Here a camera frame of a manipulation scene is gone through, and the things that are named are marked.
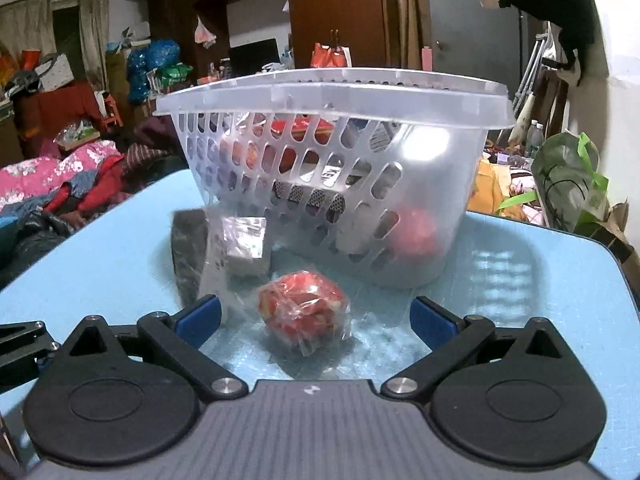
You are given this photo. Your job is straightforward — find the white wrapped small box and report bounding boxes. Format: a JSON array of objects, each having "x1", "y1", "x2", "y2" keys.
[{"x1": 221, "y1": 217, "x2": 272, "y2": 278}]

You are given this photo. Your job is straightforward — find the red wrapped candy pack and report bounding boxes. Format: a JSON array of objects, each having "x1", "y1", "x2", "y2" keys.
[{"x1": 257, "y1": 270, "x2": 350, "y2": 356}]

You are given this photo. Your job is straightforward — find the pink floral bedding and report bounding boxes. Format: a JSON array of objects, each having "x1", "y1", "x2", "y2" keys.
[{"x1": 1, "y1": 140, "x2": 120, "y2": 208}]

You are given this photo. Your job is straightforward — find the clear plastic perforated basket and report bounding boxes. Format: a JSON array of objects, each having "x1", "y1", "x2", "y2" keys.
[{"x1": 155, "y1": 67, "x2": 515, "y2": 288}]

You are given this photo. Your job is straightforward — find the green white plastic bag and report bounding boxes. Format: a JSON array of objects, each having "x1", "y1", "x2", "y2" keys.
[{"x1": 532, "y1": 131, "x2": 608, "y2": 233}]

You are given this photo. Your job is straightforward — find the metal crutches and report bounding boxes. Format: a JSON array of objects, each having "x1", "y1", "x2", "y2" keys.
[{"x1": 513, "y1": 32, "x2": 549, "y2": 117}]

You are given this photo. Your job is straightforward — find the grey metal door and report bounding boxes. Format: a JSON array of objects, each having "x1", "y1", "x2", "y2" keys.
[{"x1": 428, "y1": 0, "x2": 521, "y2": 93}]

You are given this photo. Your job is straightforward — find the red white hanging bag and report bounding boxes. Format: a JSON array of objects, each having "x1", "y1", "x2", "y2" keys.
[{"x1": 310, "y1": 29, "x2": 352, "y2": 68}]

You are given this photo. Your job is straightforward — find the dark red wooden wardrobe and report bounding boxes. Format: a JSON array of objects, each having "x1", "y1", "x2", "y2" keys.
[{"x1": 148, "y1": 0, "x2": 387, "y2": 77}]

